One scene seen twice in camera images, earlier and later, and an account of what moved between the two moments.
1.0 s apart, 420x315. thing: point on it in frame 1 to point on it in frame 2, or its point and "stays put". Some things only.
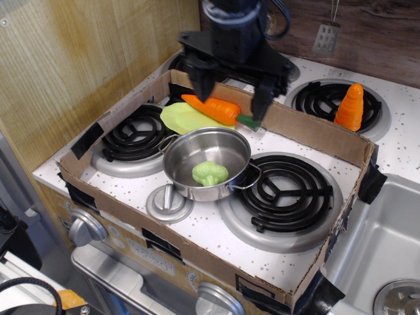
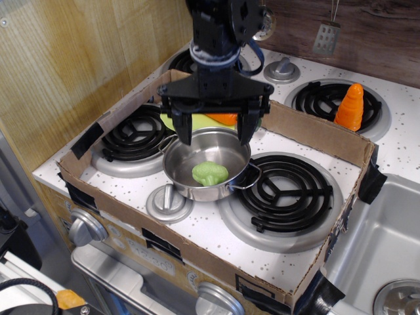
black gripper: (238, 51) to (218, 89)
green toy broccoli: (209, 173) stays put
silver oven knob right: (213, 300) stays put
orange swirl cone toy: (350, 113) stays put
